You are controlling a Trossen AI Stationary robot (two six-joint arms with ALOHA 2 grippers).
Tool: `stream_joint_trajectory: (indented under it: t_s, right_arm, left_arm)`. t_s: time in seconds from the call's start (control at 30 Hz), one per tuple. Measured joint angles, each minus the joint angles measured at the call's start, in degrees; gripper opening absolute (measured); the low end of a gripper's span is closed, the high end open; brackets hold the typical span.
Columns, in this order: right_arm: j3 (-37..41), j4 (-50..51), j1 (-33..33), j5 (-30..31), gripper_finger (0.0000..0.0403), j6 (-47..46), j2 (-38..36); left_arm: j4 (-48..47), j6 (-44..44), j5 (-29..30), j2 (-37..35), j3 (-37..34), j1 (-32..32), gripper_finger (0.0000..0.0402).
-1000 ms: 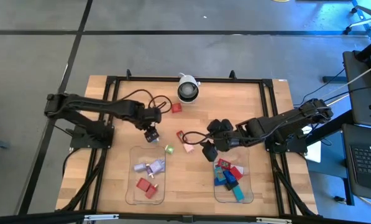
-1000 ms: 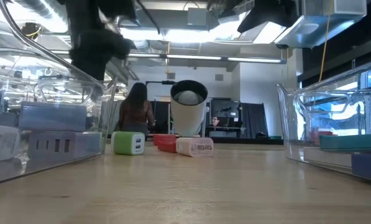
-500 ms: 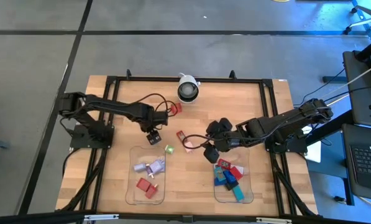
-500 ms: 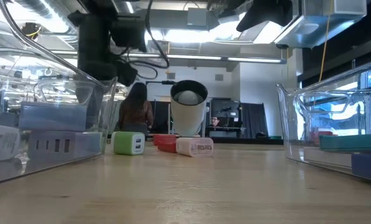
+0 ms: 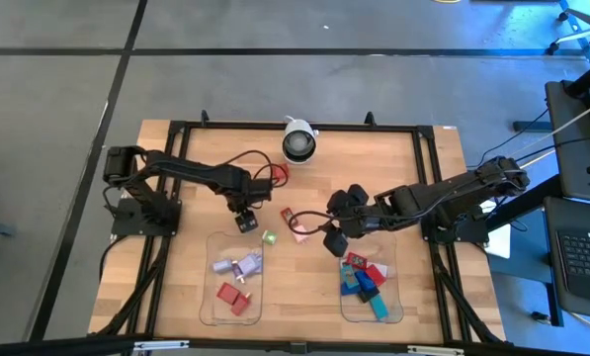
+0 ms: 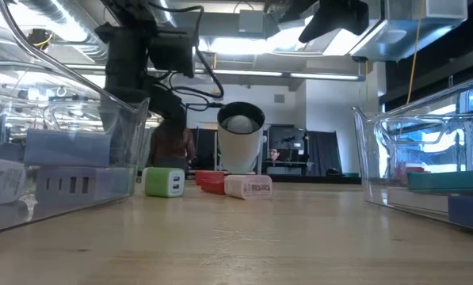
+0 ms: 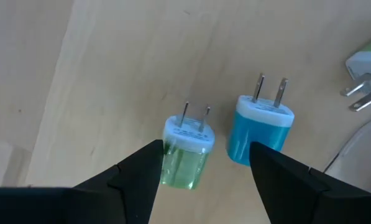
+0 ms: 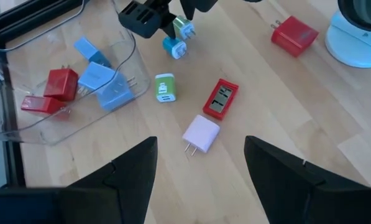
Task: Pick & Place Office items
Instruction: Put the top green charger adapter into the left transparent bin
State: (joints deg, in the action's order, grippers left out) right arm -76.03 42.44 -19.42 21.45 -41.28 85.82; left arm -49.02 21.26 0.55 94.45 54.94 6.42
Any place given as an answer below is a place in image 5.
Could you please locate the lavender wall charger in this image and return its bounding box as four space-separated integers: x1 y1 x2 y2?
238 250 265 278

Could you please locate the office chair base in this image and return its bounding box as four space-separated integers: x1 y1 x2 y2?
545 0 590 56

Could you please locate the white cylindrical cup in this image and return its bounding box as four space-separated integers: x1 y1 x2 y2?
280 115 320 166

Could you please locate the clear plastic bin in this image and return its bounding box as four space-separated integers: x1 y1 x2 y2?
198 229 267 326
337 230 405 325

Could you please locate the black open laptop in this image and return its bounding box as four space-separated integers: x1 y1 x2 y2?
544 196 590 321

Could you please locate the black stand pole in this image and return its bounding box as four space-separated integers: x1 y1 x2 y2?
563 51 590 99

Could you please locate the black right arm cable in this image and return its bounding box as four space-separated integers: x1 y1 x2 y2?
288 210 333 236

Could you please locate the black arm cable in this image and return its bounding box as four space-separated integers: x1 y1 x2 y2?
288 210 333 236
219 149 290 190

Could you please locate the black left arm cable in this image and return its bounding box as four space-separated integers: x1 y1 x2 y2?
219 149 290 190

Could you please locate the black overhead frame rail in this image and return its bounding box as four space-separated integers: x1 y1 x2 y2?
0 334 590 356

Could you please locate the white cable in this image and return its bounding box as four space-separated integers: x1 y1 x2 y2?
514 96 590 155

